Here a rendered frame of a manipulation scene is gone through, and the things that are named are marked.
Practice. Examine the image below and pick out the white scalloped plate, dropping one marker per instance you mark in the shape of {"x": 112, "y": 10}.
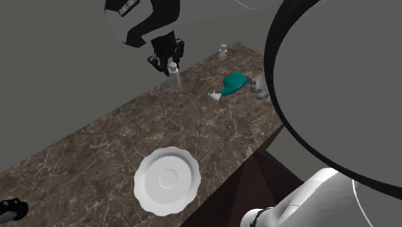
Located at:
{"x": 167, "y": 181}

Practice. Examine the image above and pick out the clear tall shaker bottle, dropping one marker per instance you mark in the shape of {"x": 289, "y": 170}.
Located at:
{"x": 174, "y": 77}

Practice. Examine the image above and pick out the black rounded device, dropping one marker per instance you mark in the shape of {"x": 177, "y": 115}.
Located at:
{"x": 12, "y": 209}

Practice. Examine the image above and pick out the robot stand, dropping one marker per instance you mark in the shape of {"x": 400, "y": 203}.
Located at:
{"x": 248, "y": 188}

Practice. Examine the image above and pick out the teal spray bottle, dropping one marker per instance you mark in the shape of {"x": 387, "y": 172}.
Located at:
{"x": 234, "y": 83}

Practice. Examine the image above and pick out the small clear bottle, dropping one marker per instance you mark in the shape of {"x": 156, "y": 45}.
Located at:
{"x": 222, "y": 53}

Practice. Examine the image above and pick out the grey lumpy figure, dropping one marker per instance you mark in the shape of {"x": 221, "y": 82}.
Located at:
{"x": 260, "y": 89}

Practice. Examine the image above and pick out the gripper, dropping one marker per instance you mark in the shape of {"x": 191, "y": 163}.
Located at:
{"x": 164, "y": 44}

